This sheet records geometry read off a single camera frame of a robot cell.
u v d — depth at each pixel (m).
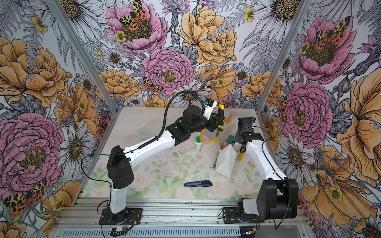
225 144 0.96
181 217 0.76
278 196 0.42
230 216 0.73
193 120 0.60
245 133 0.60
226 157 0.83
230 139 1.02
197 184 0.85
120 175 0.48
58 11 0.72
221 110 0.72
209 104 0.64
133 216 0.74
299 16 0.75
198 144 0.93
